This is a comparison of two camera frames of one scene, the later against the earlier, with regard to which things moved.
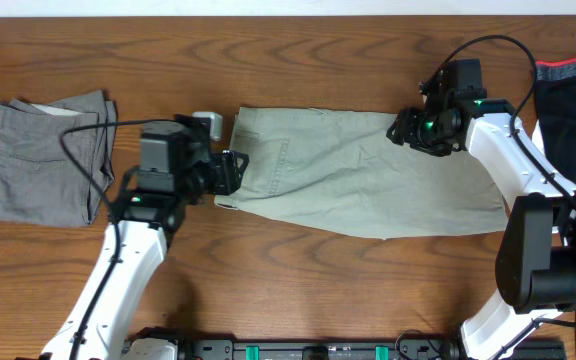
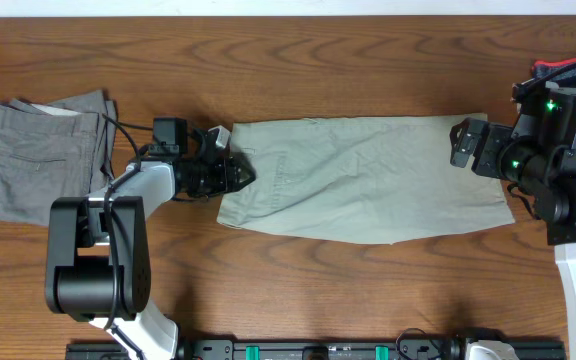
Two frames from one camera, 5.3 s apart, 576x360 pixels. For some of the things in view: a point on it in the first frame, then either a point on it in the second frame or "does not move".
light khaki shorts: [337, 172] does not move
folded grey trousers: [21, 171] does not move
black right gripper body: [424, 133] → [496, 139]
